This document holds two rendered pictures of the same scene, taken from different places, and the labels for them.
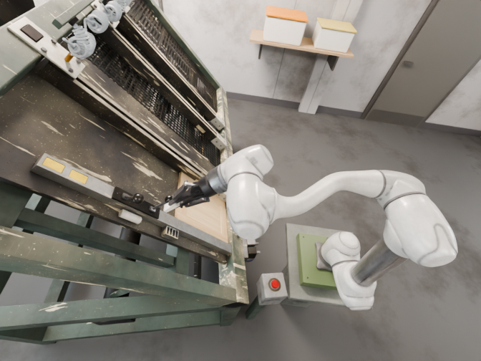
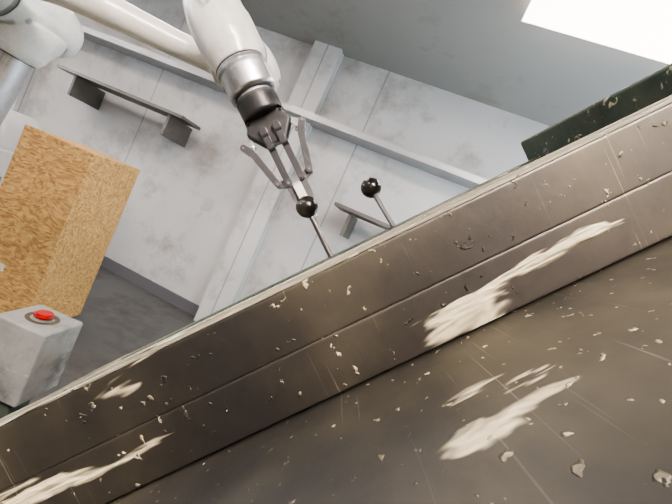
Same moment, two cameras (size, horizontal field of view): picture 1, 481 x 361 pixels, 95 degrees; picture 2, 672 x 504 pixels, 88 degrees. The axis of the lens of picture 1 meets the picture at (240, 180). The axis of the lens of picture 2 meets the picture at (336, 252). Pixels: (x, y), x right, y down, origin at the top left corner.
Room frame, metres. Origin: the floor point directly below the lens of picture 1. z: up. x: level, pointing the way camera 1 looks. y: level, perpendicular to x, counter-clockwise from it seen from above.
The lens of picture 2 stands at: (1.02, 0.46, 1.39)
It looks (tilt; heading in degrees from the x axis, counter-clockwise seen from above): 2 degrees down; 193
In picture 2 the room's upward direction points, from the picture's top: 24 degrees clockwise
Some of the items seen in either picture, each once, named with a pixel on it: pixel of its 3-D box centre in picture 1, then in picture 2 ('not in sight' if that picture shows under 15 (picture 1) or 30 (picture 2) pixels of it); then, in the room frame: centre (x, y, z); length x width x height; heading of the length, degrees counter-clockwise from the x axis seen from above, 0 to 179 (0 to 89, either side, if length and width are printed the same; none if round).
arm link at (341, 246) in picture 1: (341, 248); not in sight; (0.61, -0.65, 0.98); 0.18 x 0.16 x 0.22; 9
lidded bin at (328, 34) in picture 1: (332, 35); not in sight; (3.45, -0.86, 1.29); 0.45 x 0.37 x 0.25; 92
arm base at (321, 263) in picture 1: (331, 253); not in sight; (0.64, -0.65, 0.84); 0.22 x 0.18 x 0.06; 178
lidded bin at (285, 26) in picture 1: (283, 26); not in sight; (3.42, -0.21, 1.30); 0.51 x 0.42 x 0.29; 92
